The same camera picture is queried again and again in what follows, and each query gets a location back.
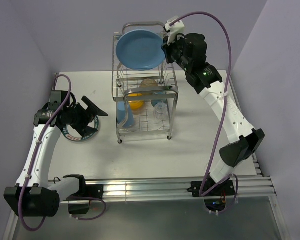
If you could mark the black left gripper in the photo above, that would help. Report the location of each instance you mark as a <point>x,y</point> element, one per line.
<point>82,128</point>

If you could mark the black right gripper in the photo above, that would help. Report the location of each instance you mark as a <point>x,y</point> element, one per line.
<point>179,40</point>

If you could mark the white plate green rim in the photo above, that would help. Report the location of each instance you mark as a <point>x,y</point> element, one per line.
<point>92,130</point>

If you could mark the light blue plate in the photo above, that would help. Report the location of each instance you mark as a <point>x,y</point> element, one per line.
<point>140,50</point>

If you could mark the blue plastic cup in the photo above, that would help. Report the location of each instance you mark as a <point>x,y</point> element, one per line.
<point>121,114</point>

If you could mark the black bowl floral outside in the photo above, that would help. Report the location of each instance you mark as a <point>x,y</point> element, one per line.
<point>148,82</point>

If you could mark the yellow ribbed bowl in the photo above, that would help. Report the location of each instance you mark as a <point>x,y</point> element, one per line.
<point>136,106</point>

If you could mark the blue white mug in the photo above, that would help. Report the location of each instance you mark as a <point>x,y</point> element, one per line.
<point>154,102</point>

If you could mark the clear drinking glass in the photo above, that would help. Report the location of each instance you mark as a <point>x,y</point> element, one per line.
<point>161,111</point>

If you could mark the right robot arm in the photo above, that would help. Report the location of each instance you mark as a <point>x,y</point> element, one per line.
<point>236,139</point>

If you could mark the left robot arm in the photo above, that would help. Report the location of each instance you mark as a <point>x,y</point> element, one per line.
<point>32,196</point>

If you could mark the steel wire dish rack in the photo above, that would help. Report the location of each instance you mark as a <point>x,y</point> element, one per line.
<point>126,81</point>

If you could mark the aluminium mounting rail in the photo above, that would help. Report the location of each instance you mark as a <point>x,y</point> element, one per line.
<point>170,189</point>

